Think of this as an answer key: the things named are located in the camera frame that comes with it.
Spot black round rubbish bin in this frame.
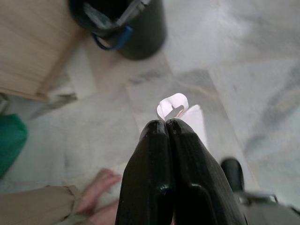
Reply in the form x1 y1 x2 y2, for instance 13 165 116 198
68 0 167 60

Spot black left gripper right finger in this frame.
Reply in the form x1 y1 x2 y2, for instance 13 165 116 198
165 119 247 225

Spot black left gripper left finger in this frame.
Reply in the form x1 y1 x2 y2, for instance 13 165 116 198
115 120 174 225

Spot light wooden cabinet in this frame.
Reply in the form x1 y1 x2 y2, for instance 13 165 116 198
0 0 83 103

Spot green plastic bag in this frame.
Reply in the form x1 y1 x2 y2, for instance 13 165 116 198
0 113 29 179

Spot person's beige trouser leg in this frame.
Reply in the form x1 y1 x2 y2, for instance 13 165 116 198
0 185 83 225

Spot white paper trash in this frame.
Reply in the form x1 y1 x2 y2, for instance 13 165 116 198
156 93 208 146

